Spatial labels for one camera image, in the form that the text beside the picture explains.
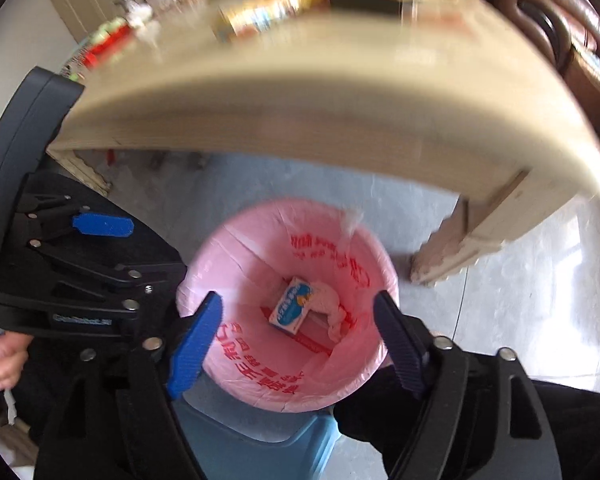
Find red green packet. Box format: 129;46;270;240
61;16;132;82

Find cream patterned table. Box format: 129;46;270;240
47;0;600;288

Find person's left hand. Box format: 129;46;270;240
0;332;33;392

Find pink trash bag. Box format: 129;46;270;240
176;199;400;413

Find small blue white box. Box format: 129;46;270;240
269;276;315;335

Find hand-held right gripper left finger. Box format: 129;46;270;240
34;290;224;480

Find yellow snack bar wrapper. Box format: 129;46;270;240
211;0;332;44

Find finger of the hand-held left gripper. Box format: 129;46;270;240
12;195;135;242
0;241;188;343

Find white tissue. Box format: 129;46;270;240
307;282;356;345

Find dark wooden chair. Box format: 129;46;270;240
460;0;600;138

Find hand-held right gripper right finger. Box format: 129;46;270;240
373;290;563;480

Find crumpled white wrapper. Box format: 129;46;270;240
114;0;162;45

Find person's black trousers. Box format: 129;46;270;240
0;169;600;480

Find white paper strip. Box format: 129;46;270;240
1;386;19;427

